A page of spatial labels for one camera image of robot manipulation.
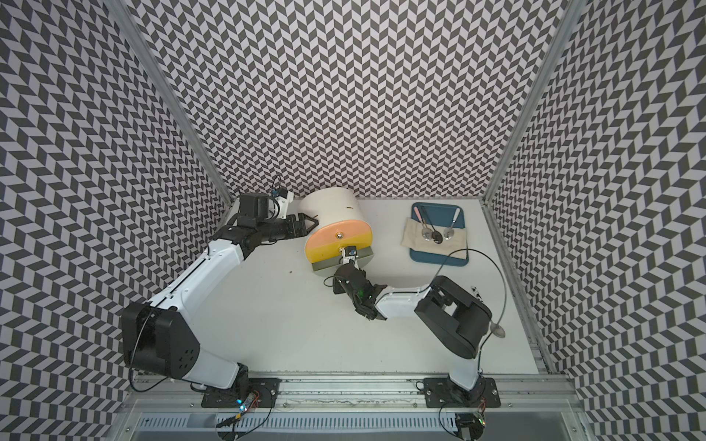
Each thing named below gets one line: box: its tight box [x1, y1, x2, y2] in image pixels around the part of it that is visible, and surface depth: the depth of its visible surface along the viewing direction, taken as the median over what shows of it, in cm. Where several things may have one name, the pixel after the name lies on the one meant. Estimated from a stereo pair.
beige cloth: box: [400, 216, 468, 260], surface depth 107 cm
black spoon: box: [420, 205, 444, 245], surface depth 108 cm
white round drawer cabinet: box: [298, 187, 373, 246], surface depth 88 cm
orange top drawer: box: [305, 219, 373, 249], surface depth 82 cm
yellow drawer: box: [305, 231, 374, 263], surface depth 88 cm
